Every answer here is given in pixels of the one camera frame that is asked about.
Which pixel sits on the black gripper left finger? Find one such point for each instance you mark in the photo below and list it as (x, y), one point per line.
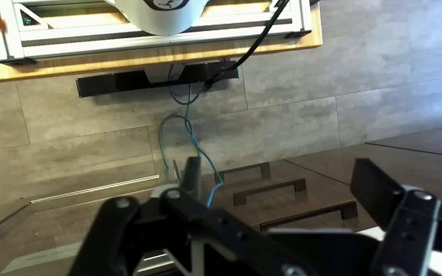
(216, 224)

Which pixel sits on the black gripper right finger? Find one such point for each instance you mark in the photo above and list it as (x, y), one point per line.
(415, 224)

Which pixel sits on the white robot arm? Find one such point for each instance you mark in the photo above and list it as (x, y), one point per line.
(160, 20)

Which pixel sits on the black mounting bar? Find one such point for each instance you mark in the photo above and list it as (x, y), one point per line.
(130, 82)

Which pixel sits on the aluminium profile frame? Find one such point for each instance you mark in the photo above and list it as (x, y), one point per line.
(77, 43)

